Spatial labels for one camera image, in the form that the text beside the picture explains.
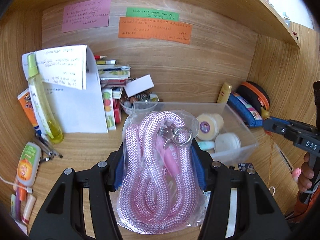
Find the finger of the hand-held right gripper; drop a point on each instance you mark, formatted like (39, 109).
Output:
(277, 128)

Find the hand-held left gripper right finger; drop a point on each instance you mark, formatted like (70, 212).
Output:
(200, 170)

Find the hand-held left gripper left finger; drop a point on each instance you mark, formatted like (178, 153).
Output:
(118, 177)

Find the mint green small bottle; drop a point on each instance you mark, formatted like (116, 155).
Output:
(207, 145)

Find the clear plastic storage box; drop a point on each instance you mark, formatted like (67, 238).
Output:
(232, 155)

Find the cream tape roll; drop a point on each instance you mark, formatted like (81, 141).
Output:
(212, 125)

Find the wooden desktop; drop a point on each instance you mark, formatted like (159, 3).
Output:
(82, 147)

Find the person's right hand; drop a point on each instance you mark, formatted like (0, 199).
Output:
(306, 175)

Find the clear black pen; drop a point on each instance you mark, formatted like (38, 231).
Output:
(285, 160)

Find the pink cat paw toy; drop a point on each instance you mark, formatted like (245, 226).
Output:
(297, 174)

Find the blue pencil case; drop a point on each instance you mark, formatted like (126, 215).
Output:
(246, 110)

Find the black orange zip pouch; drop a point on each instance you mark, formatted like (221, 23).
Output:
(252, 95)

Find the blue printed packet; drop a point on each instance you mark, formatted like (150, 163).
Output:
(245, 166)

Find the yellow tube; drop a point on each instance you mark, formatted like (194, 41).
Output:
(224, 92)

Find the small red box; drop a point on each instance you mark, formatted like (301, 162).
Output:
(117, 110)

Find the fruit print box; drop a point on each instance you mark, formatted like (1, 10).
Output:
(108, 110)

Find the clear bowl of beads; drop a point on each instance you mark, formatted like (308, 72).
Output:
(140, 105)

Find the white folded handwritten paper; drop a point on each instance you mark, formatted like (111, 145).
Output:
(80, 110)

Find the orange label sanitizer bottle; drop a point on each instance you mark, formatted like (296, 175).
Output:
(27, 165)

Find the white blank card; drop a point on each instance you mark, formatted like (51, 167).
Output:
(138, 86)

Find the lip balm stick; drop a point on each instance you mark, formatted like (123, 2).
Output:
(28, 210)

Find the stack of books and cards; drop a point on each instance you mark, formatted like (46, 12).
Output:
(113, 73)

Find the purple curved tube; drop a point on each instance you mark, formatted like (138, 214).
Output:
(17, 207)

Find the yellow green spray bottle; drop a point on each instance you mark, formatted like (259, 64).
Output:
(41, 105)

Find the wooden shelf board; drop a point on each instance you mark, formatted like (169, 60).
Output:
(270, 12)

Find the orange sunscreen tube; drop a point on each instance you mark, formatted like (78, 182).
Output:
(25, 105)

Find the orange paper note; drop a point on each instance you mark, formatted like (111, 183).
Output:
(155, 31)

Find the green paper note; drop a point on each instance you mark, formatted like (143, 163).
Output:
(152, 14)

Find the pink paper note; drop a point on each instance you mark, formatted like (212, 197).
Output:
(86, 15)

